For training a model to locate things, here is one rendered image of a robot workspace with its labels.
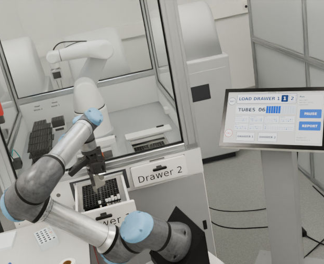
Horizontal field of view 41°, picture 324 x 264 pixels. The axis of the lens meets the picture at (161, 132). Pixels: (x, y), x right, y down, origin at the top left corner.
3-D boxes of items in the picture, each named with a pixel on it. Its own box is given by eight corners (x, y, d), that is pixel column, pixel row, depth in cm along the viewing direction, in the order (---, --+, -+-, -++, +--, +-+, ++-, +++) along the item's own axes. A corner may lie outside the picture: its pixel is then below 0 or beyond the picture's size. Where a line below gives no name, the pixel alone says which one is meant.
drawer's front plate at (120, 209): (138, 221, 199) (134, 200, 194) (75, 238, 195) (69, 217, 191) (138, 219, 200) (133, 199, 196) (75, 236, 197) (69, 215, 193)
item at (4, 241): (12, 248, 207) (11, 245, 206) (-7, 252, 206) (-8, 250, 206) (17, 233, 219) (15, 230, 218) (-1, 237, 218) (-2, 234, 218)
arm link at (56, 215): (146, 257, 161) (11, 194, 138) (122, 273, 169) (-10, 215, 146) (148, 230, 170) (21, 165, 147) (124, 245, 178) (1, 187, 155)
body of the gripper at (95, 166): (107, 174, 195) (100, 150, 190) (88, 178, 194) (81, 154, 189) (105, 166, 202) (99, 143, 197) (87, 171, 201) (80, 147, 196)
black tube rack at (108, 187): (123, 210, 206) (120, 198, 204) (86, 220, 204) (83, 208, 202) (118, 188, 227) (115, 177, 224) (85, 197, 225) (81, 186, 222)
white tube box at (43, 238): (59, 243, 204) (57, 237, 202) (42, 251, 200) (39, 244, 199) (52, 231, 214) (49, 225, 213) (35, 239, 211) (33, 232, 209)
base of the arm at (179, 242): (197, 230, 162) (177, 222, 157) (180, 268, 161) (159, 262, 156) (175, 218, 175) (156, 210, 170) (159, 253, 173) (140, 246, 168)
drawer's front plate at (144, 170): (188, 174, 232) (185, 155, 228) (134, 187, 228) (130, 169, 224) (187, 172, 233) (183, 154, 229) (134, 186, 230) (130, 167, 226)
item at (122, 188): (134, 217, 199) (131, 206, 197) (78, 232, 196) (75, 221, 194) (124, 178, 236) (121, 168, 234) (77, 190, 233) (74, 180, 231)
